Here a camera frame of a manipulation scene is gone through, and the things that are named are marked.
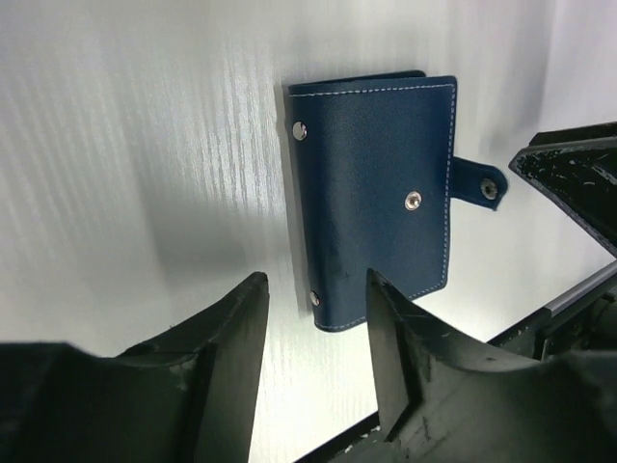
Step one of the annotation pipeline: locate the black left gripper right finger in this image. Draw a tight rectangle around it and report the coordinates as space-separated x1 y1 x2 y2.
366 270 616 462

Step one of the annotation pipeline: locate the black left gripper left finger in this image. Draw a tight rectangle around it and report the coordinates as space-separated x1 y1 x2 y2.
1 272 269 462

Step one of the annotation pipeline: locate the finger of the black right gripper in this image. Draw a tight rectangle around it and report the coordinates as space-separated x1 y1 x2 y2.
509 123 616 251

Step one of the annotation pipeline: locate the blue leather card holder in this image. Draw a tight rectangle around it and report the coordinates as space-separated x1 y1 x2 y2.
286 70 508 333

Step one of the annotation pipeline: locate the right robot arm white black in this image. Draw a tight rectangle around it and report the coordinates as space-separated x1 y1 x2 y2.
490 123 616 361

